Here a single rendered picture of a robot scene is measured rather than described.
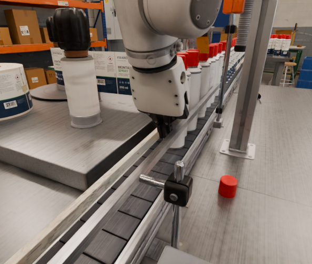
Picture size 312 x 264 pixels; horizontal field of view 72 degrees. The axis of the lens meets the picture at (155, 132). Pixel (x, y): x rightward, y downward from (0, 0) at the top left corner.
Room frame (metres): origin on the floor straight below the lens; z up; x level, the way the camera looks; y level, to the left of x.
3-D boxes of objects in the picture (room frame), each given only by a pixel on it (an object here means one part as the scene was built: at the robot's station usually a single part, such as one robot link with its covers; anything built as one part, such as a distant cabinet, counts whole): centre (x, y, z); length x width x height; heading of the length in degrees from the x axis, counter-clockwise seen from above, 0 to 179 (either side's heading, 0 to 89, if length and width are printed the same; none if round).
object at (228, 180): (0.34, -0.15, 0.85); 0.03 x 0.03 x 0.03
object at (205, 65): (0.65, -0.13, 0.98); 0.05 x 0.05 x 0.20
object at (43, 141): (0.84, 0.27, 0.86); 0.80 x 0.67 x 0.05; 155
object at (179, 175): (0.22, -0.01, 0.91); 0.07 x 0.03 x 0.16; 65
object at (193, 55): (0.55, -0.09, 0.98); 0.05 x 0.05 x 0.20
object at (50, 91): (0.95, 0.39, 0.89); 0.31 x 0.31 x 0.01
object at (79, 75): (0.59, 0.21, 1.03); 0.09 x 0.09 x 0.30
